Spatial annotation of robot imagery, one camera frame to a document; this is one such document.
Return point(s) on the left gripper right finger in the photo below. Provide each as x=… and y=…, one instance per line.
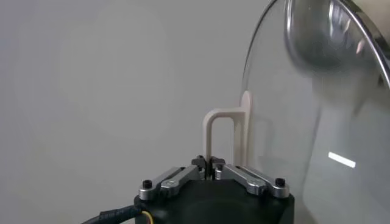
x=253, y=182

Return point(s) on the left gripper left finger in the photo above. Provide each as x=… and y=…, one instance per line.
x=173, y=182

